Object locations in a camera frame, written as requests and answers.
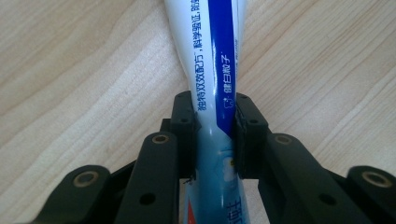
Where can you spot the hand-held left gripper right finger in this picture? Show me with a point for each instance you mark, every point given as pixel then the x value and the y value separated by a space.
pixel 286 174

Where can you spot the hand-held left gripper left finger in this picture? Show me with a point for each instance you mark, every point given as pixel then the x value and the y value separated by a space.
pixel 155 168

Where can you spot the blue white toothpaste tube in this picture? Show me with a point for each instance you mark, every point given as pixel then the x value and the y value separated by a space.
pixel 214 93

